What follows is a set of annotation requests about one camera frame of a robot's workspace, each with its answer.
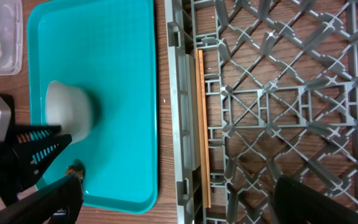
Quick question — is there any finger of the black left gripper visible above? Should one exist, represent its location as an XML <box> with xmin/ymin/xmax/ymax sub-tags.
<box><xmin>12</xmin><ymin>134</ymin><xmax>72</xmax><ymax>192</ymax></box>
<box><xmin>6</xmin><ymin>124</ymin><xmax>61</xmax><ymax>144</ymax></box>

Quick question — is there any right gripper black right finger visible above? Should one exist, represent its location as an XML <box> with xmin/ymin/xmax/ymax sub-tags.
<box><xmin>273</xmin><ymin>175</ymin><xmax>358</xmax><ymax>224</ymax></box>

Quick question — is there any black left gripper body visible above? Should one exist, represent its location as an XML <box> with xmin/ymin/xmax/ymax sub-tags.
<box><xmin>0</xmin><ymin>142</ymin><xmax>21</xmax><ymax>207</ymax></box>

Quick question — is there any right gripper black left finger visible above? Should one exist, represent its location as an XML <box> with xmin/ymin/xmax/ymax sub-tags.
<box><xmin>0</xmin><ymin>174</ymin><xmax>83</xmax><ymax>224</ymax></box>

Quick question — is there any brown food scrap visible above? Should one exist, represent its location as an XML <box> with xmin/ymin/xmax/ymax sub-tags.
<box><xmin>65</xmin><ymin>160</ymin><xmax>85</xmax><ymax>181</ymax></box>

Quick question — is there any grey bowl with rice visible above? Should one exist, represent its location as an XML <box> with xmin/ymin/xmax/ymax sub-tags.
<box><xmin>45</xmin><ymin>81</ymin><xmax>93</xmax><ymax>144</ymax></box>

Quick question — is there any wooden chopstick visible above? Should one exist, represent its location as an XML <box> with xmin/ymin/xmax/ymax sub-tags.
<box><xmin>195</xmin><ymin>48</ymin><xmax>209</xmax><ymax>208</ymax></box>
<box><xmin>197</xmin><ymin>49</ymin><xmax>211</xmax><ymax>208</ymax></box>

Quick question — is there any grey dishwasher rack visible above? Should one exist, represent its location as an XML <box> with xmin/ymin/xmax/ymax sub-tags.
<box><xmin>165</xmin><ymin>0</ymin><xmax>358</xmax><ymax>223</ymax></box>

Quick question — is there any clear plastic bin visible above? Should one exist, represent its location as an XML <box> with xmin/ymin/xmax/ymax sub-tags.
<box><xmin>0</xmin><ymin>0</ymin><xmax>24</xmax><ymax>76</ymax></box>

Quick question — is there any teal serving tray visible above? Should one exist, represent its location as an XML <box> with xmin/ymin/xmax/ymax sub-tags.
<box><xmin>27</xmin><ymin>0</ymin><xmax>158</xmax><ymax>214</ymax></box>

